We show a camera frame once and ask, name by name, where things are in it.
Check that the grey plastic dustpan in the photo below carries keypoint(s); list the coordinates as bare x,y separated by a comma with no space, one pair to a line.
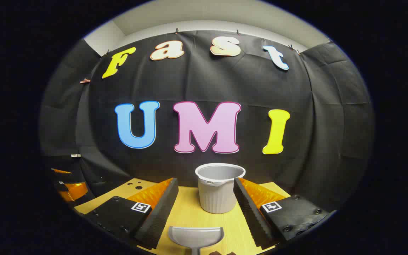
195,235

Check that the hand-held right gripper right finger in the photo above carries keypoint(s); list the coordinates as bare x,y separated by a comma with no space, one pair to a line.
250,209

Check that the grey ribbed garbage bin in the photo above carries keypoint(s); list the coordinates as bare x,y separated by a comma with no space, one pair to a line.
218,194

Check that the black backdrop cloth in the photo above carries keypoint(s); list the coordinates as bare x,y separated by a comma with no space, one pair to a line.
225,81

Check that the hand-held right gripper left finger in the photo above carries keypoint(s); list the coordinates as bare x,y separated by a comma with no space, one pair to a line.
159,212

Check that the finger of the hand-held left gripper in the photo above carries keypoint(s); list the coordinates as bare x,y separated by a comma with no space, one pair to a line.
73,191
63,171

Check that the wooden desktop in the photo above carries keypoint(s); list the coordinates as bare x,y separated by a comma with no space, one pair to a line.
190,216

